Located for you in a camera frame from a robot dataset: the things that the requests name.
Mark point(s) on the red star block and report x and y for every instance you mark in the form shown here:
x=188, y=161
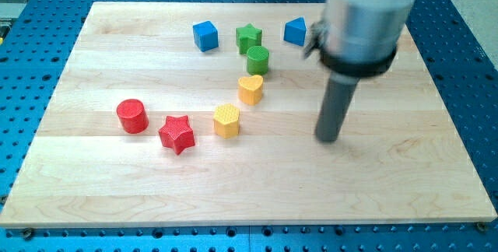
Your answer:
x=177, y=134

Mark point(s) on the green star block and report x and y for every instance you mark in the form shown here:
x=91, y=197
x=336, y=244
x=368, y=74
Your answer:
x=246, y=37

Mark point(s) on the yellow hexagon block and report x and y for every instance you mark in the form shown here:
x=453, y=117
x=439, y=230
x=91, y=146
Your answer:
x=226, y=120

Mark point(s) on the yellow heart block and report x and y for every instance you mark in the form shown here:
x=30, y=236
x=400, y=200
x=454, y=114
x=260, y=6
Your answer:
x=250, y=89

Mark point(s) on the green cylinder block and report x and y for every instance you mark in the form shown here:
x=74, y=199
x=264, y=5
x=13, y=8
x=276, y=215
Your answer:
x=257, y=60

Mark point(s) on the light wooden board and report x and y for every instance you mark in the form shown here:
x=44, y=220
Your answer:
x=398, y=158

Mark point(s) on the blue cube block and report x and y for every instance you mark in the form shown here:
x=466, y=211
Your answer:
x=205, y=36

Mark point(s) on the blue pentagon block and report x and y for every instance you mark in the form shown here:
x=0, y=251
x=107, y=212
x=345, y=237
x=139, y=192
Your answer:
x=295, y=31

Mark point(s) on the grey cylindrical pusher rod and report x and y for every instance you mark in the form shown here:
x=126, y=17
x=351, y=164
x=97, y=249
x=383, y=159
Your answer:
x=337, y=98

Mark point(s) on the red cylinder block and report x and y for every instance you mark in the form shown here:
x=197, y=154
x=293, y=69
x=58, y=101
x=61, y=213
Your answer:
x=132, y=115

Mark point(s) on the blue perforated metal table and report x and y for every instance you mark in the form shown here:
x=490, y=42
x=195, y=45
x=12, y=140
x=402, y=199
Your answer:
x=450, y=37

